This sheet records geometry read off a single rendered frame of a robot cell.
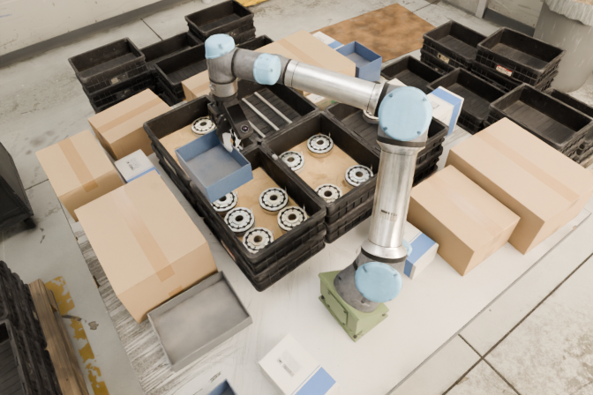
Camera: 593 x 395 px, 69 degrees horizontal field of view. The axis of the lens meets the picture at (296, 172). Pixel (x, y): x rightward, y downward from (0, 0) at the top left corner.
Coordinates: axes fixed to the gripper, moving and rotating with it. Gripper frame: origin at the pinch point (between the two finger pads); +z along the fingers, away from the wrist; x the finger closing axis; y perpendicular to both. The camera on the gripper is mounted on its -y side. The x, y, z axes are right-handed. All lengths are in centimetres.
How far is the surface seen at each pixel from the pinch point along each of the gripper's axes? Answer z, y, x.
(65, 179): 30, 50, 47
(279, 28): 96, 225, -161
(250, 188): 28.1, 6.7, -8.3
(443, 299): 38, -62, -40
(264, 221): 28.5, -9.4, -4.6
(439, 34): 50, 81, -199
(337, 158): 24.8, -0.6, -43.2
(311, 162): 25.7, 3.5, -33.9
